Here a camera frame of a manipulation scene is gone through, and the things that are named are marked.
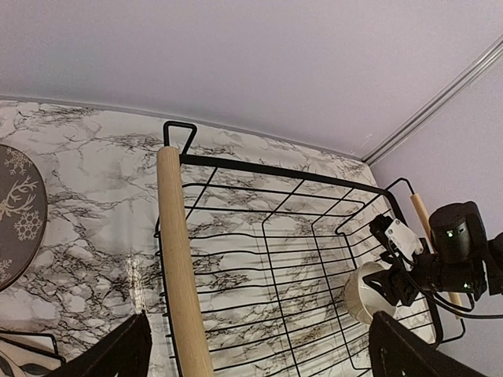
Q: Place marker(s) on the grey reindeer round plate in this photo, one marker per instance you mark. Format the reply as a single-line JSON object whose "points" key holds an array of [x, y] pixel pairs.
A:
{"points": [[24, 210]]}

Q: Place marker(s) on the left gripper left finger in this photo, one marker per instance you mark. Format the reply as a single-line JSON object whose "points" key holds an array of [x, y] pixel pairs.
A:
{"points": [[123, 352]]}

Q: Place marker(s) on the floral square plate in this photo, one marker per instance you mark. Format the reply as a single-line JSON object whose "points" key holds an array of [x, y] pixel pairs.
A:
{"points": [[19, 361]]}

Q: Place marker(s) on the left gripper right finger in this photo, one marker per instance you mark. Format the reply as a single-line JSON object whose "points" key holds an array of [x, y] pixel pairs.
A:
{"points": [[395, 351]]}

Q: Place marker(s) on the right aluminium frame post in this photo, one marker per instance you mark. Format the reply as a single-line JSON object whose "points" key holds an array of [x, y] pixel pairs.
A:
{"points": [[484, 62]]}

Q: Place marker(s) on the white square plate black rim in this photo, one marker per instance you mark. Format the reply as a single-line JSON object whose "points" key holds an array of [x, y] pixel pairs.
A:
{"points": [[43, 342]]}

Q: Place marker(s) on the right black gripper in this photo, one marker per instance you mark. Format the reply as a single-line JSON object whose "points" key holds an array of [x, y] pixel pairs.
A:
{"points": [[399, 285]]}

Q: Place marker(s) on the beige ceramic bowl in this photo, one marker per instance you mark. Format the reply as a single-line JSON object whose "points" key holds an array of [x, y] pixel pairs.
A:
{"points": [[362, 301]]}

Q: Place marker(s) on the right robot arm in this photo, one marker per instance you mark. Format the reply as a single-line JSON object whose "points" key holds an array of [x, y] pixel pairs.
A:
{"points": [[459, 257]]}

